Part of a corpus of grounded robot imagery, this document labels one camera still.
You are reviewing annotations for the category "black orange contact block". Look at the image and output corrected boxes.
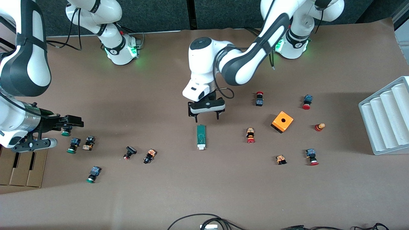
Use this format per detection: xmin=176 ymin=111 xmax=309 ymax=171
xmin=82 ymin=135 xmax=96 ymax=151

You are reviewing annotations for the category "brown paper table cover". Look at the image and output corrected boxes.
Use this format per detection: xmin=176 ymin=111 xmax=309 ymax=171
xmin=0 ymin=18 xmax=409 ymax=230

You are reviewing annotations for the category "brown cardboard box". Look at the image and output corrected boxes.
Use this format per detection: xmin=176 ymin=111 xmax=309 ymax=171
xmin=0 ymin=146 xmax=48 ymax=188

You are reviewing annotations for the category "black button orange block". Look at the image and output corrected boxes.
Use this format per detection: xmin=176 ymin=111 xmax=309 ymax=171
xmin=143 ymin=149 xmax=157 ymax=165

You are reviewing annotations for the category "black square button red base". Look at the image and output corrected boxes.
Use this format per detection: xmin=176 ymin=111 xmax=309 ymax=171
xmin=123 ymin=146 xmax=137 ymax=160

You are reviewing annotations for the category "red button blue base lower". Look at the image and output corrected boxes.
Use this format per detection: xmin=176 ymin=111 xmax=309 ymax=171
xmin=305 ymin=148 xmax=319 ymax=166

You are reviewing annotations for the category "grey ribbed plastic tray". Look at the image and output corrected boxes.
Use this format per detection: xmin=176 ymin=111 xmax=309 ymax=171
xmin=358 ymin=76 xmax=409 ymax=156

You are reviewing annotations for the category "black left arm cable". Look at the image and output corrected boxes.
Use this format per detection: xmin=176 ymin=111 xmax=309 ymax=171
xmin=213 ymin=46 xmax=276 ymax=99

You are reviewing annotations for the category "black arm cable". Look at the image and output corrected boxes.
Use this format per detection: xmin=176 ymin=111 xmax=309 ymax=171
xmin=213 ymin=46 xmax=276 ymax=99
xmin=45 ymin=3 xmax=83 ymax=51

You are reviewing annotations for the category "orange button enclosure box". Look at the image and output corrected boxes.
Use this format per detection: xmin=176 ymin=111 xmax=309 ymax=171
xmin=271 ymin=111 xmax=294 ymax=134

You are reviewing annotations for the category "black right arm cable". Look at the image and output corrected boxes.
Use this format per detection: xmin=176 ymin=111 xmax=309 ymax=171
xmin=45 ymin=3 xmax=83 ymax=51

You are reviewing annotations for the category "black vertical post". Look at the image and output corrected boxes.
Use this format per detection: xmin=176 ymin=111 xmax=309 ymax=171
xmin=187 ymin=0 xmax=197 ymax=30

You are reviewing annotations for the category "black cable loop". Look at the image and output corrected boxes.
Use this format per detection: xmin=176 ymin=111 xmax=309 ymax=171
xmin=167 ymin=213 xmax=248 ymax=230

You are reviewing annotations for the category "black cable with connector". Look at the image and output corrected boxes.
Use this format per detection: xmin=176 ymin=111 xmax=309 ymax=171
xmin=281 ymin=225 xmax=349 ymax=230

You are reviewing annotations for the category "thin black coiled cable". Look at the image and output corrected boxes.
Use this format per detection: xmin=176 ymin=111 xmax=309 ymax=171
xmin=351 ymin=223 xmax=390 ymax=230

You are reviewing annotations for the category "grey metal side frame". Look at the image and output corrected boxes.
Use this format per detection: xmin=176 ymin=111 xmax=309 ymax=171
xmin=392 ymin=0 xmax=409 ymax=59

